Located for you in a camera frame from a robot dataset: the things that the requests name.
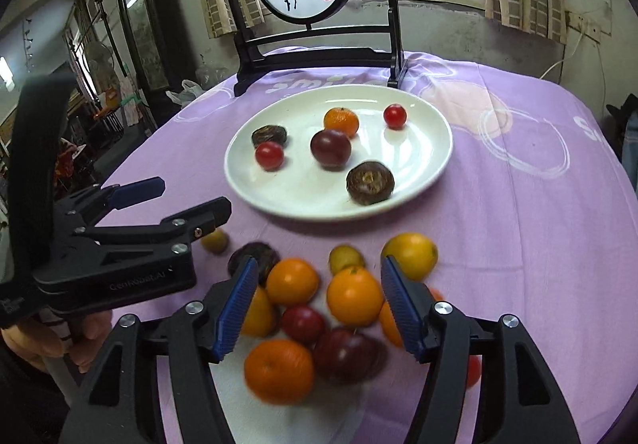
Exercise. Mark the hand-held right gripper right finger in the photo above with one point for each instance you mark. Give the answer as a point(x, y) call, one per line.
point(401, 309)

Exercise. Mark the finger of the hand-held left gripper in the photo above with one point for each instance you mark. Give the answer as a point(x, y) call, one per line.
point(139, 189)
point(199, 220)

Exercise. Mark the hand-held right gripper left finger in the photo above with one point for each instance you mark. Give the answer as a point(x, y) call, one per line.
point(238, 309)

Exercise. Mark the smooth orange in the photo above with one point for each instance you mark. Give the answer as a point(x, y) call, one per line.
point(390, 324)
point(292, 280)
point(261, 317)

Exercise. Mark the small yellow-green plum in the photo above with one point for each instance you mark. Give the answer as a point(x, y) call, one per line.
point(215, 241)
point(346, 258)

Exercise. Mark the large orange with stem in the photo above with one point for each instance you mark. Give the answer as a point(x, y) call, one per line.
point(355, 297)

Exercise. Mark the yellowish orange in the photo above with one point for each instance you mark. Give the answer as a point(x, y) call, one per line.
point(411, 254)

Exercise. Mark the brown water chestnut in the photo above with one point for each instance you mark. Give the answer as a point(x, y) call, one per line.
point(259, 253)
point(370, 182)
point(269, 134)

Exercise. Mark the large dark red plum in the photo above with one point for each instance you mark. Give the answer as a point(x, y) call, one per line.
point(346, 354)

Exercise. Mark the dimpled mandarin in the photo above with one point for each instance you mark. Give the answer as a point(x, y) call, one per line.
point(279, 372)

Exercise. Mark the red cherry tomato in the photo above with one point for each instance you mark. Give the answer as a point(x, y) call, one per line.
point(473, 370)
point(395, 116)
point(269, 156)

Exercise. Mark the white oval plate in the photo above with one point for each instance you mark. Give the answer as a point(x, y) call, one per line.
point(413, 160)

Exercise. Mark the person's left forearm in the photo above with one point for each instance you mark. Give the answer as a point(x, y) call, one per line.
point(25, 404)

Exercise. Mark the person's left hand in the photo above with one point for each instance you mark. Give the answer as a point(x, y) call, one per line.
point(35, 344)

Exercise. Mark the white plastic bag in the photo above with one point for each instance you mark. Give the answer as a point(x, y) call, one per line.
point(187, 93)

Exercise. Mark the purple printed tablecloth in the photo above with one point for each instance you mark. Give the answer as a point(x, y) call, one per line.
point(498, 249)

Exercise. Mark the white standing fan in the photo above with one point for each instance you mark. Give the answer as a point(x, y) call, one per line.
point(97, 63)

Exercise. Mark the dark purple plum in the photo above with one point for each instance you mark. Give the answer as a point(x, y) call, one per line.
point(330, 149)

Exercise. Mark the dark wooden cabinet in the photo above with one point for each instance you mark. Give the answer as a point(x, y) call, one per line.
point(144, 25)

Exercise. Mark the small mandarin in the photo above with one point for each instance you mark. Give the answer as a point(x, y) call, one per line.
point(341, 121)

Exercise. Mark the ceiling light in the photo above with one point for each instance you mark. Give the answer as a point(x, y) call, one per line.
point(6, 75)

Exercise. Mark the dark cloth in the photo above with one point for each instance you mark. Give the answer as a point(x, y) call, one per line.
point(625, 125)

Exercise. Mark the wall socket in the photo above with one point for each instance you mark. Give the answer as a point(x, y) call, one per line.
point(590, 23)

